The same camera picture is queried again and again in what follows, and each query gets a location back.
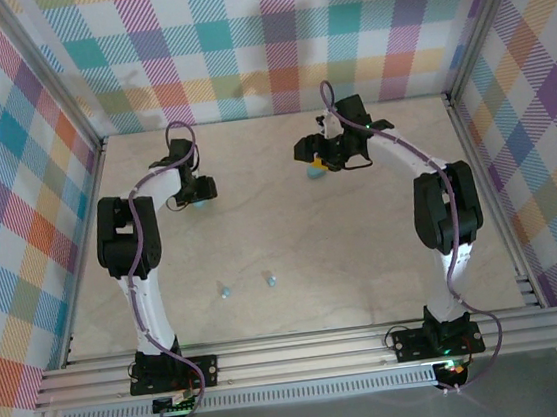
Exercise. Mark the light blue earbud charging case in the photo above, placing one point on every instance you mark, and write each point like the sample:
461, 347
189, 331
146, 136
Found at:
200, 205
314, 174

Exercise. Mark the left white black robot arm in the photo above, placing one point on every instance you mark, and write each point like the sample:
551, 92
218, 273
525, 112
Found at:
143, 304

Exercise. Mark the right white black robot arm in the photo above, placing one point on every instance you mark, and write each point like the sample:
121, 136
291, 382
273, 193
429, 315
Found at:
430, 211

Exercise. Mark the green lit control board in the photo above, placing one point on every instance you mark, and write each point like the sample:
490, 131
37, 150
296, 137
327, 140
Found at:
175, 406

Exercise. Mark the orange lit control board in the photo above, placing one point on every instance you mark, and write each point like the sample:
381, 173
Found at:
453, 372

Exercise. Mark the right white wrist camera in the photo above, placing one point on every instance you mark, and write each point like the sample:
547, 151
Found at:
332, 124

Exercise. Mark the aluminium table edge rail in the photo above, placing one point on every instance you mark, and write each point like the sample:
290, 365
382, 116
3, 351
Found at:
482, 180
88, 225

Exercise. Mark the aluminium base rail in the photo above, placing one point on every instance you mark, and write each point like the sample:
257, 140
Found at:
300, 357

